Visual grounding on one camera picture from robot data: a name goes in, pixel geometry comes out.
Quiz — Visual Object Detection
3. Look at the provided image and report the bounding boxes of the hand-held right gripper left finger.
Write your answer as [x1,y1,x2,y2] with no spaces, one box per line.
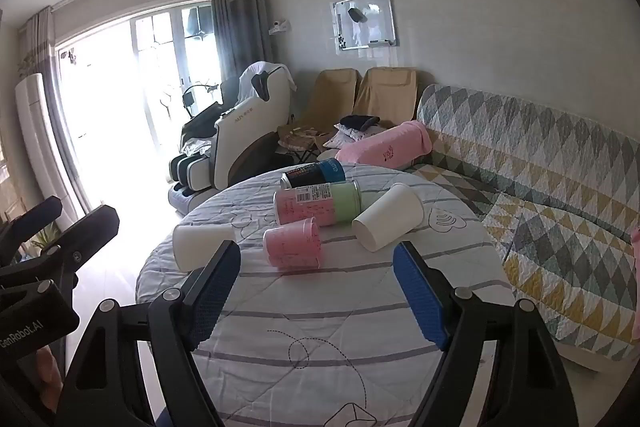
[50,239,242,427]

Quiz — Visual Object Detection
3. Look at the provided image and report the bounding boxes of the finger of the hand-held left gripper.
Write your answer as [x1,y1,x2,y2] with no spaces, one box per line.
[0,205,121,280]
[0,196,64,253]

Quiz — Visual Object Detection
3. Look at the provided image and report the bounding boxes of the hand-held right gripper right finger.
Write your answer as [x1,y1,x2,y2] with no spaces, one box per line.
[392,240,581,427]

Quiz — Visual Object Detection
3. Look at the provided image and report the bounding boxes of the white paper cup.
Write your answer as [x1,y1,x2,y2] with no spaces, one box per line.
[172,224,237,272]
[352,182,425,253]

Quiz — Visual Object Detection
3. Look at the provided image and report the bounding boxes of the small pink plastic cup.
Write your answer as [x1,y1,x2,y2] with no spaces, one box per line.
[263,217,322,271]

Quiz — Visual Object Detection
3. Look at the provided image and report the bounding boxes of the pink and green cup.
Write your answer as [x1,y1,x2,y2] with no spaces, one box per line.
[273,179,362,228]

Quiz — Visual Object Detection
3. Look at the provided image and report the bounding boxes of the black and blue cup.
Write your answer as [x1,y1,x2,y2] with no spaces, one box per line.
[280,159,346,189]

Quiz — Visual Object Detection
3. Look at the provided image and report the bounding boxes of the person's left hand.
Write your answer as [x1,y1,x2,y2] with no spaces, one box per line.
[36,347,64,395]

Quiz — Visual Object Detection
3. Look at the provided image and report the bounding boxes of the green potted plant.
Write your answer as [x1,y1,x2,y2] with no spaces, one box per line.
[27,222,63,260]

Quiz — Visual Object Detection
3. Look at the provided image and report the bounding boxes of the white standing air conditioner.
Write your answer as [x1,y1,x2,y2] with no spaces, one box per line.
[14,72,87,220]

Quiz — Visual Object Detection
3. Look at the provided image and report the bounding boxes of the round table with quilted cover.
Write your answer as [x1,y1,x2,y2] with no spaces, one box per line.
[135,164,517,427]

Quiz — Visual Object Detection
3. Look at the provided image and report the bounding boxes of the pink rolled blanket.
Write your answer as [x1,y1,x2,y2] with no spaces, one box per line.
[334,120,432,170]

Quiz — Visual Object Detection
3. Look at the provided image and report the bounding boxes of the white massage chair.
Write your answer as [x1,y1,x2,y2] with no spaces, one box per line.
[167,62,297,212]

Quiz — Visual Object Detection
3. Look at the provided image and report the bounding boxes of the sofa with triangle-patterned quilt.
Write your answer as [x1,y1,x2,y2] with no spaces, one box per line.
[404,84,640,374]

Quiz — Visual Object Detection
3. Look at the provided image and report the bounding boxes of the small folding stool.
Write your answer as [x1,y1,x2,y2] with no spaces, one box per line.
[276,125,326,165]

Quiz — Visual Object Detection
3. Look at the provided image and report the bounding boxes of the grey curtain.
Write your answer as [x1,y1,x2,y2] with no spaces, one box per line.
[208,0,275,82]
[17,6,57,78]

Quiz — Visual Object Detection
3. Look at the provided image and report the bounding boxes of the patterned pillow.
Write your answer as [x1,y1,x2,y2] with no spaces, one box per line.
[323,126,373,150]

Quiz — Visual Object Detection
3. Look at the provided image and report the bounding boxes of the black cloth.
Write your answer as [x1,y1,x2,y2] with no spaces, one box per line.
[339,115,382,129]

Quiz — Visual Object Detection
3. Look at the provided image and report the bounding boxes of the beige recliner chair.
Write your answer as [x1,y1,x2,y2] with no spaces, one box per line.
[280,68,363,142]
[352,67,419,130]

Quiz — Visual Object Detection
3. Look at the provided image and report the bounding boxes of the white towel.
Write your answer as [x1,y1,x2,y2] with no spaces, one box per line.
[237,62,296,102]

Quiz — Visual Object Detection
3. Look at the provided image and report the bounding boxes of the wall whiteboard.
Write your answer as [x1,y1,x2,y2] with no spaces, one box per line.
[331,0,396,54]

